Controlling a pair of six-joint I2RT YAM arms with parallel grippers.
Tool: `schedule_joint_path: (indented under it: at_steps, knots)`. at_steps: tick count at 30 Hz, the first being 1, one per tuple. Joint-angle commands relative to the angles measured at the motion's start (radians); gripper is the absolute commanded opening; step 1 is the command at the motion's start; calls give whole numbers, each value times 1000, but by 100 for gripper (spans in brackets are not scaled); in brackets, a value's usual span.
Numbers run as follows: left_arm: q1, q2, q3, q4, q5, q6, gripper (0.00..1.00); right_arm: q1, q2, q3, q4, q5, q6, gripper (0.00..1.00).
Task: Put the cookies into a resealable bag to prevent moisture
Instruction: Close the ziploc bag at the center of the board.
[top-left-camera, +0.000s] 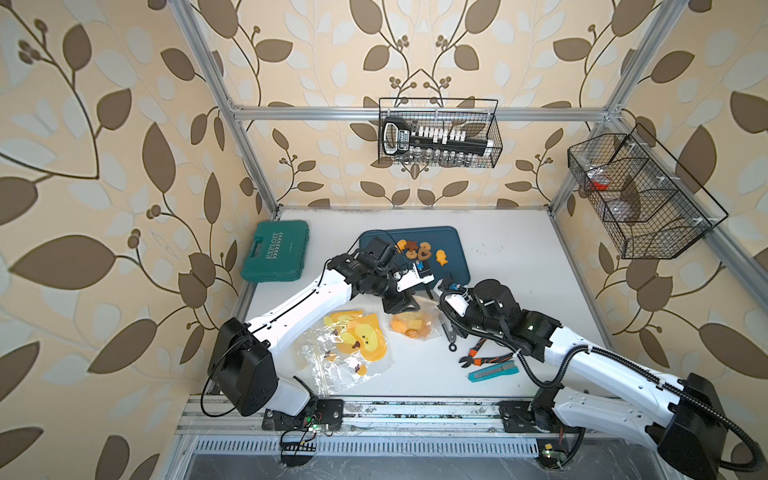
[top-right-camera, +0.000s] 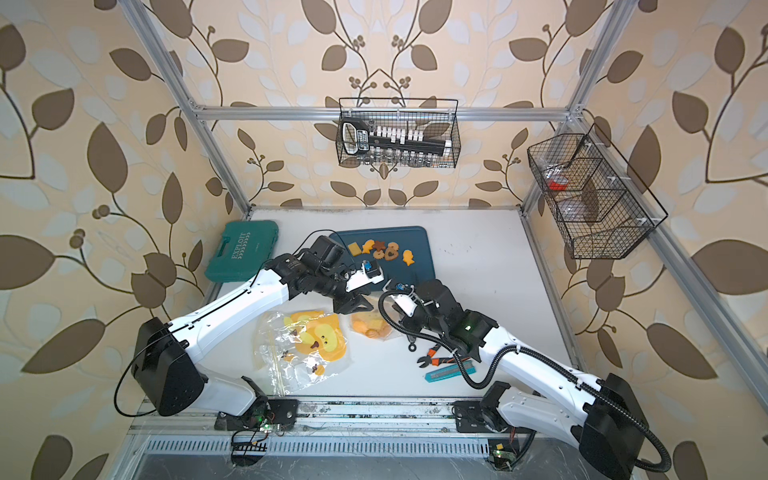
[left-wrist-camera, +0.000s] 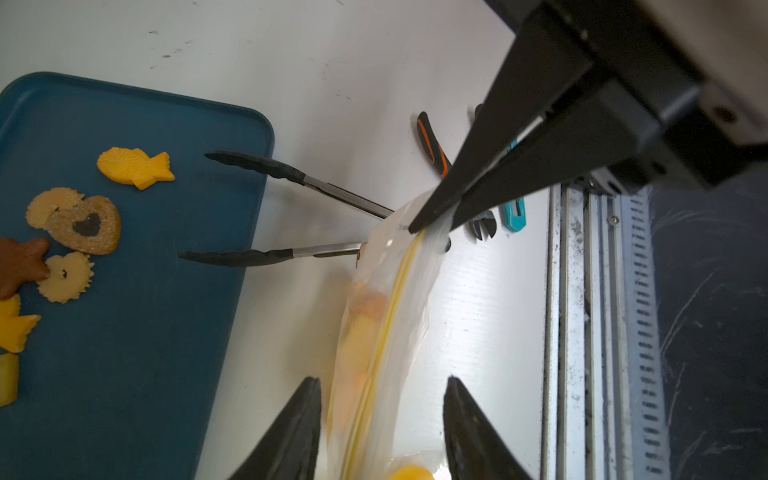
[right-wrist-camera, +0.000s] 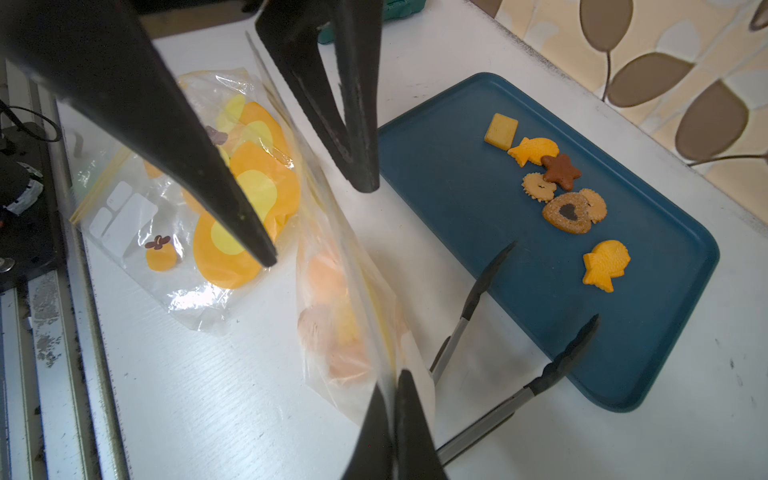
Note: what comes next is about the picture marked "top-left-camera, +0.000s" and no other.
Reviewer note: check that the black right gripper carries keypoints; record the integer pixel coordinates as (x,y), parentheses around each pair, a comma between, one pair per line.
(459,320)

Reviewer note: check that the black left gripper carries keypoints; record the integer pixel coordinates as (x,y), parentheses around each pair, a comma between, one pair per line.
(399,302)

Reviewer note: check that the clear resealable duck bag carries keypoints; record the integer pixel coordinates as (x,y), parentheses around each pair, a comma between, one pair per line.
(423,324)

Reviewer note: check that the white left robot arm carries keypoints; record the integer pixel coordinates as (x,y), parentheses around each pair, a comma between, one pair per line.
(242,363)

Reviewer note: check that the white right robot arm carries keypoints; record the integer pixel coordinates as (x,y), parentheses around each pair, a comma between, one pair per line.
(583,385)

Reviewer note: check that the teal utility knife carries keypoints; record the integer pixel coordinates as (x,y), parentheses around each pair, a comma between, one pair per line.
(494,371)

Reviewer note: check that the orange fish cookie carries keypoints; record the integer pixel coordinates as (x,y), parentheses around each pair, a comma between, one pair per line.
(441,257)

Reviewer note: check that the dark blue tray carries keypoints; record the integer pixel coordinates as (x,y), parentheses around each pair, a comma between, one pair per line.
(440,238)

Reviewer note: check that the stack of duck bags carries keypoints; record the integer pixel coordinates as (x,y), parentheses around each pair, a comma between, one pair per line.
(344,349)

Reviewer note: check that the green plastic tool case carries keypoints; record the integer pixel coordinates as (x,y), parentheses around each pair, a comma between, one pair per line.
(277,253)

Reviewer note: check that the black socket set holder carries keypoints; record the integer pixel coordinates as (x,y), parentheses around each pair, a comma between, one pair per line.
(396,137)

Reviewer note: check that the red item in basket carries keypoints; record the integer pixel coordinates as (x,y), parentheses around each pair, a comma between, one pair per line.
(599,182)

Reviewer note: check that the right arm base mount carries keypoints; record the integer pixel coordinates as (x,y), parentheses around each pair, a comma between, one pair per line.
(537,415)

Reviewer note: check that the black wire basket back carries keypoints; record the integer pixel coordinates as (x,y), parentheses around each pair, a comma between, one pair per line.
(476,117)

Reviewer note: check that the black wire basket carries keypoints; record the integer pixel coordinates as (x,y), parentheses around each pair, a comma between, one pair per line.
(476,117)
(657,207)

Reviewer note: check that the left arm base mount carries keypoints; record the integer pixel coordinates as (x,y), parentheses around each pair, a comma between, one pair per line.
(298,434)

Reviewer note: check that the black wire basket right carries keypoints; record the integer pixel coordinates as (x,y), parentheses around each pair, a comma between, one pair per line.
(657,207)

